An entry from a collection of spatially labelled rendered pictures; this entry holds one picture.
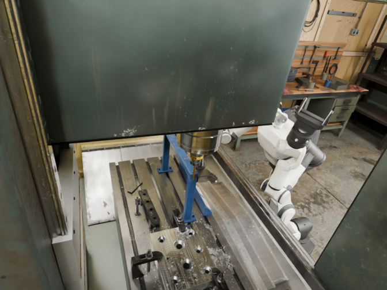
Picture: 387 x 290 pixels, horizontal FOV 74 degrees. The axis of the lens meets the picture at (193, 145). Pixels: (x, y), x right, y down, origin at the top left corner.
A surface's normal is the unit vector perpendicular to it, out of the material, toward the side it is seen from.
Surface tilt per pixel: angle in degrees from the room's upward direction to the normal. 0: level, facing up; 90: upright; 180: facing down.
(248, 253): 8
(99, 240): 0
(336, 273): 90
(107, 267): 0
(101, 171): 24
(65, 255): 90
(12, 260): 90
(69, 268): 90
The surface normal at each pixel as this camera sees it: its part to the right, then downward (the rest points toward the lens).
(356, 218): -0.93, 0.11
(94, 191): 0.26, -0.58
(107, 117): 0.36, 0.53
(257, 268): 0.15, -0.77
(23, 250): 0.58, 0.48
